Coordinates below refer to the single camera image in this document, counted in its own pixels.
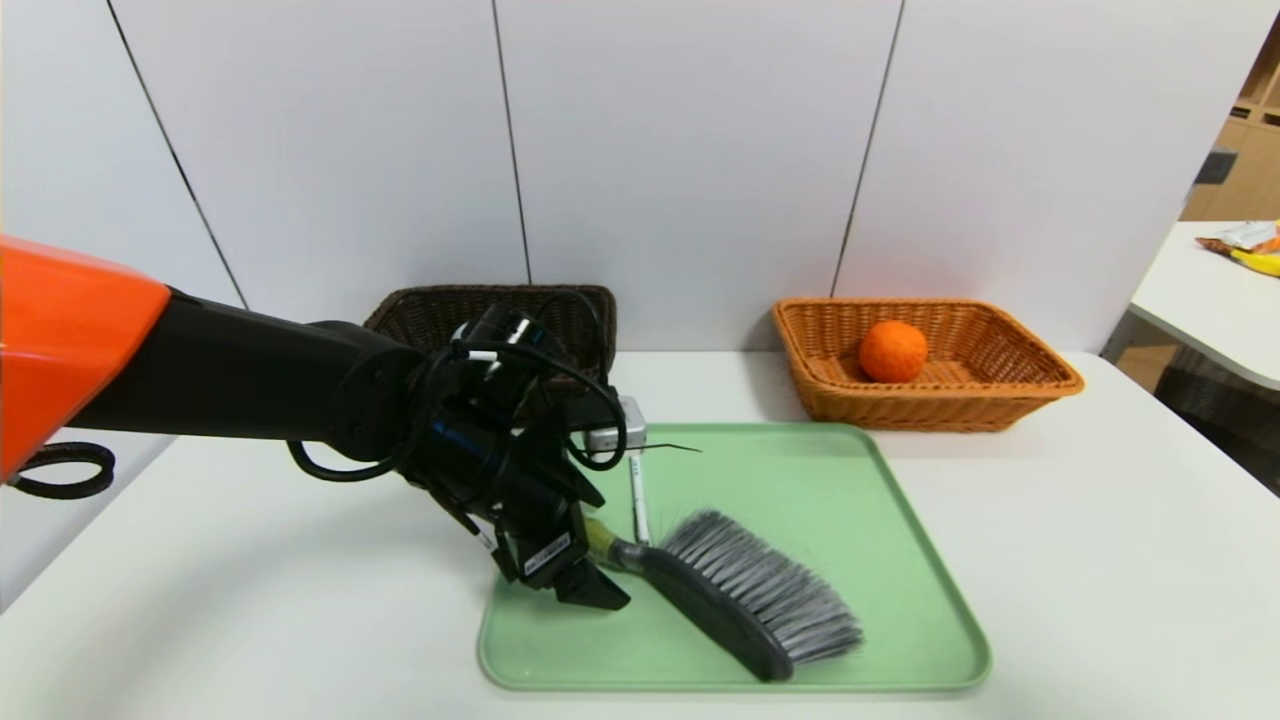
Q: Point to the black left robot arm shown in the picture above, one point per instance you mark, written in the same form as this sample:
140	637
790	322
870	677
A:
250	375

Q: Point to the dark brown wicker basket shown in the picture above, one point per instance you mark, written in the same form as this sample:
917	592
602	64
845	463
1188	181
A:
420	305

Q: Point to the light green plastic tray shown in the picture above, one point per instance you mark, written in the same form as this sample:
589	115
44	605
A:
800	520

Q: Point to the snack packet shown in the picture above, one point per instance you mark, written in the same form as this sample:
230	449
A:
1250	238

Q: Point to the yellow banana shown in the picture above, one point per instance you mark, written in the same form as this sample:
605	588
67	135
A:
1262	264

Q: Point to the white pen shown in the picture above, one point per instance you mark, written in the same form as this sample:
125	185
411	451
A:
639	510

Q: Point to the wooden shelf unit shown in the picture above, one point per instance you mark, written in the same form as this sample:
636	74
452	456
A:
1250	170

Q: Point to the orange fruit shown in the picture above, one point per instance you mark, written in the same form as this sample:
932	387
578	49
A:
893	352

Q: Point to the white side table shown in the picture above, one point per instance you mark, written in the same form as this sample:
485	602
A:
1210	300

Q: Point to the orange wicker basket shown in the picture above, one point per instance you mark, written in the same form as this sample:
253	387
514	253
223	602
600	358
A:
980	370

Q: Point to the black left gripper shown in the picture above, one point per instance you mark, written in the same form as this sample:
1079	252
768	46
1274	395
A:
548	554

